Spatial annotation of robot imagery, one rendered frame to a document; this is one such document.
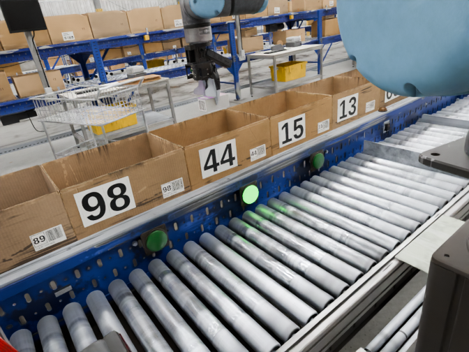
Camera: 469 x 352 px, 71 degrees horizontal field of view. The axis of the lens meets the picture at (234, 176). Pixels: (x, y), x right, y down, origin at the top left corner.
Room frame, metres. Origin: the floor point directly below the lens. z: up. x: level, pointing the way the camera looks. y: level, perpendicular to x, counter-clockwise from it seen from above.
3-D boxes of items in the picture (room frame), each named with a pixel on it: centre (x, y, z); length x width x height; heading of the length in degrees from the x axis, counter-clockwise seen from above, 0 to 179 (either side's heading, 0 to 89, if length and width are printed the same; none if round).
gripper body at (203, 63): (1.20, 0.07, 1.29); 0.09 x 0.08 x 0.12; 125
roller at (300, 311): (0.78, -0.01, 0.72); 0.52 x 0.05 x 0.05; 35
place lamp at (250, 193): (1.10, -0.05, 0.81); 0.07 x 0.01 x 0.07; 125
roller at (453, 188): (1.26, -0.70, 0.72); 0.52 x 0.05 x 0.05; 35
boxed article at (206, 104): (1.22, 0.04, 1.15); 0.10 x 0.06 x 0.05; 125
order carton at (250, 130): (1.27, 0.08, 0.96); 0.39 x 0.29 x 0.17; 125
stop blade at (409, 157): (1.31, -0.78, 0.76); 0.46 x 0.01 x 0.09; 35
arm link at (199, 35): (1.20, 0.06, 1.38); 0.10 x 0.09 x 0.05; 35
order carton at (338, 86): (1.72, -0.56, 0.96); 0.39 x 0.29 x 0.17; 125
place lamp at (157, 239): (0.87, 0.27, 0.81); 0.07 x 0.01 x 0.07; 125
